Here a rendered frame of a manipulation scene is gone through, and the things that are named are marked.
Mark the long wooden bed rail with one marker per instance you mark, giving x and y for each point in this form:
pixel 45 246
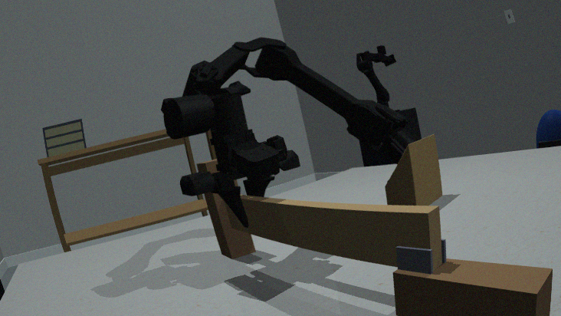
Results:
pixel 368 233

